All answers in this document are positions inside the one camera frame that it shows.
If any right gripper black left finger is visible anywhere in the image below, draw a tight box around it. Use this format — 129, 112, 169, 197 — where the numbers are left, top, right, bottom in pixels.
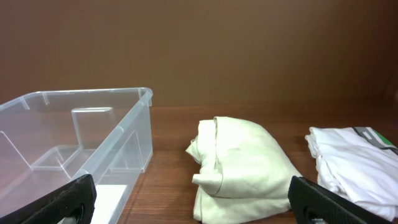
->
1, 174, 97, 224

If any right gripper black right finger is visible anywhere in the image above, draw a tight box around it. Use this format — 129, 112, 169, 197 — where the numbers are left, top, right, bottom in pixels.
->
288, 176, 392, 224

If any white printed t-shirt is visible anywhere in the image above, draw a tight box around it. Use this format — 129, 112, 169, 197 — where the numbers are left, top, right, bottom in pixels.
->
305, 127, 397, 221

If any cream cloth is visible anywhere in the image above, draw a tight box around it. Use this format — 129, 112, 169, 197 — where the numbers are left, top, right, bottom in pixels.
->
186, 116, 300, 223

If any clear plastic storage bin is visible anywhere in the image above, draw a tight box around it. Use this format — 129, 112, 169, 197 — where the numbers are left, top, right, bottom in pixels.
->
1, 88, 153, 223

